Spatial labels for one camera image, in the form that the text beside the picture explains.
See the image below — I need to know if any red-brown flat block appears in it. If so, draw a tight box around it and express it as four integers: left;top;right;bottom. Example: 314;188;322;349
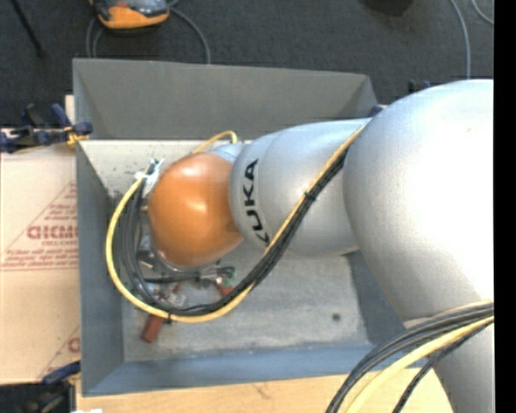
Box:
139;282;182;344

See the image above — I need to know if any grey metal bin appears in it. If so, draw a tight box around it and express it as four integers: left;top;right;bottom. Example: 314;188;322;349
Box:
71;57;415;398

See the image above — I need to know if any brown cardboard board, red print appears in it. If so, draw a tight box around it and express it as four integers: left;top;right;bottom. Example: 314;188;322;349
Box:
0;95;83;387

